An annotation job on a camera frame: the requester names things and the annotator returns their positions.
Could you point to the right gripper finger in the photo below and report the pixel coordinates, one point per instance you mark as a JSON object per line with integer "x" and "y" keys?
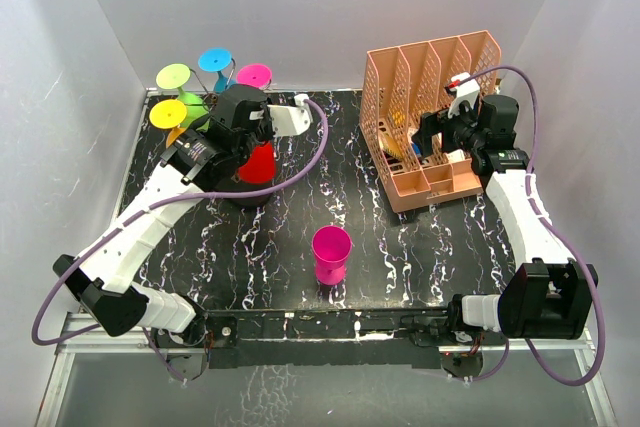
{"x": 452, "y": 142}
{"x": 430, "y": 125}

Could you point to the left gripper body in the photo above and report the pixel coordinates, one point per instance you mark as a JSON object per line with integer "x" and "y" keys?
{"x": 267, "y": 129}

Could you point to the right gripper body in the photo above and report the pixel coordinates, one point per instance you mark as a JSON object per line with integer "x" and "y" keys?
{"x": 466, "y": 122}

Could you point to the red wine glass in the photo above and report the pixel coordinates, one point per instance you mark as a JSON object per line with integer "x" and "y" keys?
{"x": 261, "y": 166}

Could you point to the magenta wine glass back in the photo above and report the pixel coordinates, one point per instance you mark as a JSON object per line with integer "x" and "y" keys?
{"x": 256, "y": 75}

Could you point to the magenta wine glass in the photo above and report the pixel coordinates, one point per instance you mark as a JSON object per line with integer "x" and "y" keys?
{"x": 256, "y": 75}
{"x": 331, "y": 247}

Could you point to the blue wine glass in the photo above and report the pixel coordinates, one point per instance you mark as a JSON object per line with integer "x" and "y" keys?
{"x": 221, "y": 62}

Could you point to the orange wine glass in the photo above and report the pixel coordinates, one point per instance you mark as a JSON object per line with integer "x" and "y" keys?
{"x": 169, "y": 115}

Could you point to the green wine glass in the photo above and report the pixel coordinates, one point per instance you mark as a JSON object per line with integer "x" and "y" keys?
{"x": 174, "y": 77}

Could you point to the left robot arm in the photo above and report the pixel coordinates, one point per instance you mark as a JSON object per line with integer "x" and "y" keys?
{"x": 212, "y": 149}

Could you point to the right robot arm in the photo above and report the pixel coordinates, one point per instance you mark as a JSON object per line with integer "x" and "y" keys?
{"x": 548, "y": 296}

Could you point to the magenta wine glass front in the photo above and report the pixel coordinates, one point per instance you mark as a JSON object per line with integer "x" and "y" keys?
{"x": 331, "y": 247}

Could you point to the pink file organizer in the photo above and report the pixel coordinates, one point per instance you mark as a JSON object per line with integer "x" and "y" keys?
{"x": 400, "y": 85}

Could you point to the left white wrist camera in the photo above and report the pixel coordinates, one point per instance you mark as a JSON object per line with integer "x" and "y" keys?
{"x": 290, "y": 121}

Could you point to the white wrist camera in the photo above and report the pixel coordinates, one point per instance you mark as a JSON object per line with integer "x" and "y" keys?
{"x": 465, "y": 90}
{"x": 290, "y": 121}

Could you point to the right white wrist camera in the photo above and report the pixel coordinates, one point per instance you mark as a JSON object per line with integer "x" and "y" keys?
{"x": 465, "y": 90}

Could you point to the metal base frame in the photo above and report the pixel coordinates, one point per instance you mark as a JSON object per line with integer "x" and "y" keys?
{"x": 310, "y": 368}

